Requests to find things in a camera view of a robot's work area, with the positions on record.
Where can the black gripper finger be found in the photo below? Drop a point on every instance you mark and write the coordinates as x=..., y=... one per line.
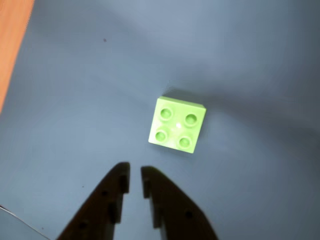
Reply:
x=177, y=215
x=96, y=215

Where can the green lego block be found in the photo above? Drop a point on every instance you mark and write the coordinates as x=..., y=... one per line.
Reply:
x=175, y=125

